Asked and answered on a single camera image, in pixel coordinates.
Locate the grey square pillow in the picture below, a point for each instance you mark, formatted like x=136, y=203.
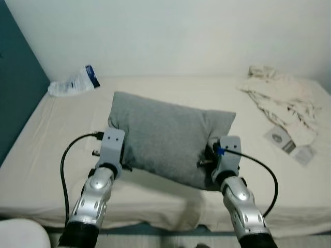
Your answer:
x=165, y=137

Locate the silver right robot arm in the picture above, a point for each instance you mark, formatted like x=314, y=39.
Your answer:
x=243, y=206

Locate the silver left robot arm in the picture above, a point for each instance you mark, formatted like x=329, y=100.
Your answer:
x=93, y=201

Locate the white chair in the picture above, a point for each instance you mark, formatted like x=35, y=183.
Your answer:
x=20, y=235

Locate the white printed paper packet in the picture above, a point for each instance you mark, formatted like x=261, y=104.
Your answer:
x=279, y=138
x=305, y=155

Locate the bed with cream sheet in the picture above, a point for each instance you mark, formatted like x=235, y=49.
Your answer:
x=41, y=155

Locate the crumpled cream garment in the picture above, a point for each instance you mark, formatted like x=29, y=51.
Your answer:
x=282, y=101

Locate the white and blue plastic bag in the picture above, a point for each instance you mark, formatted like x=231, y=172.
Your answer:
x=72, y=82

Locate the teal headboard panel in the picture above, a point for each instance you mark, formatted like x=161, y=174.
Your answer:
x=15, y=77

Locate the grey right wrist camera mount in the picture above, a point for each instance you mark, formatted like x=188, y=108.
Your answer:
x=228, y=152

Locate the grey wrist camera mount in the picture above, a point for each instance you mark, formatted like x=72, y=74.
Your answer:
x=112, y=146
x=228, y=152

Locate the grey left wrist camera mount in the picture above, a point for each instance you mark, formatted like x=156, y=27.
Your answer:
x=112, y=146

